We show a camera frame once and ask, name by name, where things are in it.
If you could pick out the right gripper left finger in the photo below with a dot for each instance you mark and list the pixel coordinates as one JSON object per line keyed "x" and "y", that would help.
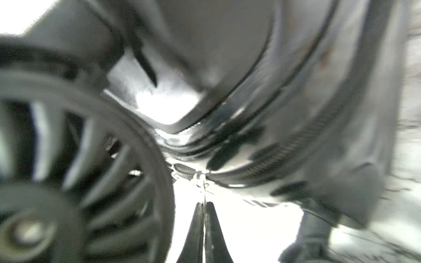
{"x": 192, "y": 251}

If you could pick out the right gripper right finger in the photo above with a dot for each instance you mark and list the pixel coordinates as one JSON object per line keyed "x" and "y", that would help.
{"x": 216, "y": 250}

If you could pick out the black ribbed hard-shell suitcase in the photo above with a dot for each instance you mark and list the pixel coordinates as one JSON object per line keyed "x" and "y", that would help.
{"x": 105, "y": 104}

